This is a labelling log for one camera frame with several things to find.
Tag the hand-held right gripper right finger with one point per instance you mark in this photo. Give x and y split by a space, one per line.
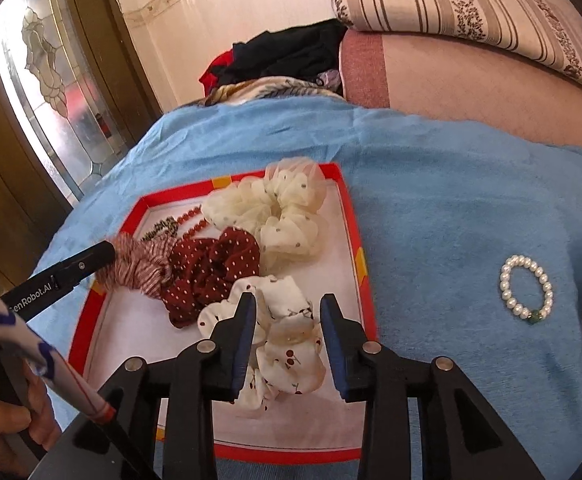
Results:
333 350

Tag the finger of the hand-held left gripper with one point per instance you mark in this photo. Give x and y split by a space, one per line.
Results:
61 277

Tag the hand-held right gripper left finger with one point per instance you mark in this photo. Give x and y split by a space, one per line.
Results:
243 360

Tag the white cherry print scrunchie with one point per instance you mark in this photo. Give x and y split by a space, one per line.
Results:
286 340

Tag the red striped scrunchie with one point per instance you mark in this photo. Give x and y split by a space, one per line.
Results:
141 265

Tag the red cardboard box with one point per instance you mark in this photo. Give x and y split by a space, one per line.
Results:
131 320

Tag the red white-dotted scrunchie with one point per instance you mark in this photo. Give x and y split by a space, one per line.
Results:
206 265

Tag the cream dotted sheer scrunchie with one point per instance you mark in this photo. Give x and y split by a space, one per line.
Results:
281 210

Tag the light blue blanket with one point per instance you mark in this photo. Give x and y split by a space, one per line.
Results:
446 210

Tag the wooden glass door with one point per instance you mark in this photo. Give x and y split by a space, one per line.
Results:
46 85

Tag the patterned beige cloth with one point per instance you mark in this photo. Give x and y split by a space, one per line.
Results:
261 87

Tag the pink sofa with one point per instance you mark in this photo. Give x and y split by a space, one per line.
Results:
471 90

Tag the dark clothes pile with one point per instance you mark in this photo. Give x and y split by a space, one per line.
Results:
291 52

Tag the striped floral sofa cushion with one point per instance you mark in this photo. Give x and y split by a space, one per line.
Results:
446 0

